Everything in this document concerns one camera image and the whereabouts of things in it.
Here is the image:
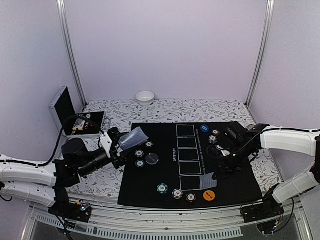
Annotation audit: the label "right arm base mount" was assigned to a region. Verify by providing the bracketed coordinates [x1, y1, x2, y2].
[239, 201, 285, 235]

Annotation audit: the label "blue small blind button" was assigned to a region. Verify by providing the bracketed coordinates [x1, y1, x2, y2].
[200, 124, 210, 133]

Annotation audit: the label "blue peach poker chip stack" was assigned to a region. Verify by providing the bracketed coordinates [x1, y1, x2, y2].
[172, 188, 183, 200]

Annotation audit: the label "blue peach chips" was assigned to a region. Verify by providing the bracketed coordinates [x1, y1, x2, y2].
[134, 149, 144, 158]

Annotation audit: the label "right aluminium frame post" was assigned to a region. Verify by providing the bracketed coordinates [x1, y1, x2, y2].
[245, 0, 275, 109]

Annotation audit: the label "aluminium frame post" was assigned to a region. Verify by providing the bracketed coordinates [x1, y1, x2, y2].
[245, 0, 275, 109]
[56, 0, 88, 108]

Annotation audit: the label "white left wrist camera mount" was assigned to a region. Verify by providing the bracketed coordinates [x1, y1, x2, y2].
[99, 132, 113, 154]

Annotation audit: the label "card box in case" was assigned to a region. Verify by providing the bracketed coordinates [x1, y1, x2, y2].
[72, 119, 86, 131]

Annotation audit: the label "black poker play mat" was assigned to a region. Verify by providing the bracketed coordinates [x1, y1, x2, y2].
[117, 122, 262, 209]

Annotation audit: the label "black dealer button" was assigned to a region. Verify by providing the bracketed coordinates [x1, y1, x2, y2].
[145, 153, 159, 166]

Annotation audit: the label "white ceramic bowl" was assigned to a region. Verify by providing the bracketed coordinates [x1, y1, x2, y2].
[135, 91, 155, 106]

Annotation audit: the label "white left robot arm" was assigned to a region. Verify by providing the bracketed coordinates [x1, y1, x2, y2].
[0, 123, 130, 217]

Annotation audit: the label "left aluminium frame post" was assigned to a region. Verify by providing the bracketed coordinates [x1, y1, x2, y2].
[56, 0, 88, 108]

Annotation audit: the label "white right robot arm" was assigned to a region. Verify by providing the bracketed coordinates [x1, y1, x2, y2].
[206, 121, 320, 218]

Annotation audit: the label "green chips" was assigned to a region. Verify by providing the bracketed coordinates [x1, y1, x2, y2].
[135, 160, 145, 168]
[156, 183, 169, 195]

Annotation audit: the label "aluminium poker case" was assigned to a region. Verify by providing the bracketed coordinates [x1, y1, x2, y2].
[49, 85, 111, 140]

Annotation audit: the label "front aluminium rail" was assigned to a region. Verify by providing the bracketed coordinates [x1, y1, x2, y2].
[22, 194, 311, 240]

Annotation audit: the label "grey playing card deck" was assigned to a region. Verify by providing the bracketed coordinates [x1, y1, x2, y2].
[118, 127, 149, 151]

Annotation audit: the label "red white poker chips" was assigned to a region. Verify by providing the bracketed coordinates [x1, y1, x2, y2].
[145, 141, 154, 148]

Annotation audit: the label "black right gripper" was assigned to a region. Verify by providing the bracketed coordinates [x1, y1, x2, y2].
[213, 143, 256, 180]

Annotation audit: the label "orange big blind button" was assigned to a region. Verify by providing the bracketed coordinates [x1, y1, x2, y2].
[203, 190, 216, 202]

